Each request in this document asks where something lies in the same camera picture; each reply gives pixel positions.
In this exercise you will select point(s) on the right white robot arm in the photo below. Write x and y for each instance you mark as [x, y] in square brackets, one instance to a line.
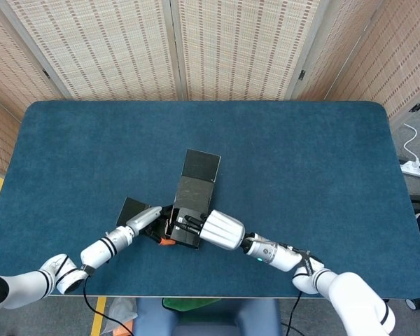
[276, 255]

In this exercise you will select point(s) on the green cloth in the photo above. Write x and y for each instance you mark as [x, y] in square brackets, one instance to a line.
[185, 304]

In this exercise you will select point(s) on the clear plastic bag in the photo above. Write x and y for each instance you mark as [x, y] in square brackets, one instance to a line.
[120, 311]

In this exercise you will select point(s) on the white power strip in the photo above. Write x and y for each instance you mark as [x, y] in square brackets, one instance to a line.
[414, 170]

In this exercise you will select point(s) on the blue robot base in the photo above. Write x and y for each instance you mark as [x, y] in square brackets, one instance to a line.
[210, 322]

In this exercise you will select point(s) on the black cardboard box cutout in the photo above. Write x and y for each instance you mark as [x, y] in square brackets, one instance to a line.
[196, 189]

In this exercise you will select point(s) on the black screen hinge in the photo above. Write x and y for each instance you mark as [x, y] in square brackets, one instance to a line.
[46, 73]
[416, 107]
[302, 75]

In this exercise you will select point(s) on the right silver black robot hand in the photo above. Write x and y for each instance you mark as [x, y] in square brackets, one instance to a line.
[222, 231]

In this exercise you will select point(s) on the orange item on floor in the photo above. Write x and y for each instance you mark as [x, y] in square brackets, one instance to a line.
[124, 330]

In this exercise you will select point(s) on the blue felt table mat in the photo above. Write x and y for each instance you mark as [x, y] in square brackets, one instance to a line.
[91, 147]

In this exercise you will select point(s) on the black caster wheel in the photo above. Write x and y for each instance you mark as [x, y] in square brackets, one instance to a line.
[414, 304]

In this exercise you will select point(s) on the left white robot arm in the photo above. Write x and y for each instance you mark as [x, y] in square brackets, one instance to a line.
[98, 250]

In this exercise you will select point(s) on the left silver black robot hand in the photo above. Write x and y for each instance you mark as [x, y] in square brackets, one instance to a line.
[143, 218]

